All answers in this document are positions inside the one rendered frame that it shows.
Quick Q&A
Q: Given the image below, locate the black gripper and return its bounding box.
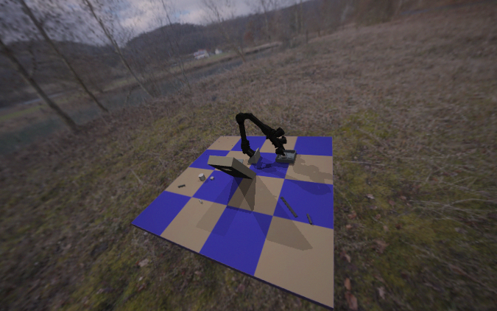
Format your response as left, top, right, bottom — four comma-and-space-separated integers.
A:
272, 138, 285, 156

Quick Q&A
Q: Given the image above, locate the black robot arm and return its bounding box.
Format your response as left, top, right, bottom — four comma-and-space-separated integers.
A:
236, 112, 287, 158

